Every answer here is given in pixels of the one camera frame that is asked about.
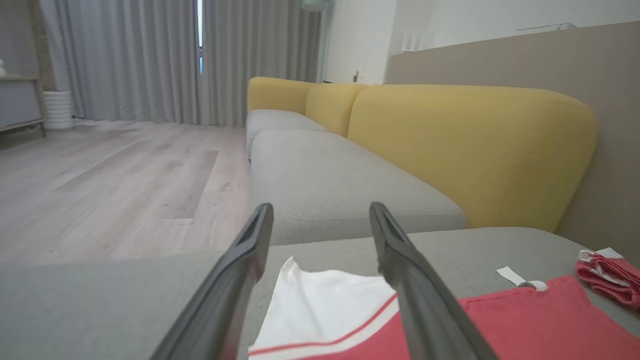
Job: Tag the small grey sofa seat cushion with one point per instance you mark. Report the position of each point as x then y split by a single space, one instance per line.
280 120

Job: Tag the white ribbed cylinder appliance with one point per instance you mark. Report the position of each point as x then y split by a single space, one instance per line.
58 110

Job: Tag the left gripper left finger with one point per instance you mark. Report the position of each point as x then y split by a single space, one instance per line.
230 280

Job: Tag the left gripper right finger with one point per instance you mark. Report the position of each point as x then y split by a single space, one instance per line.
420 300

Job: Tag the grey low cabinet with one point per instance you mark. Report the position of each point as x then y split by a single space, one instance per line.
17 102

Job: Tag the small yellow sofa backrest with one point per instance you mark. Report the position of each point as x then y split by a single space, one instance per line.
275 95
332 107

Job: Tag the red number 23 jersey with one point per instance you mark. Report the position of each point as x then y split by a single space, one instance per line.
540 325

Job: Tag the grey curtain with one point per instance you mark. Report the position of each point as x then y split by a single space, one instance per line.
130 60
260 55

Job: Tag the large yellow sofa backrest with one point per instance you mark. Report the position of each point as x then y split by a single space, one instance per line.
470 150

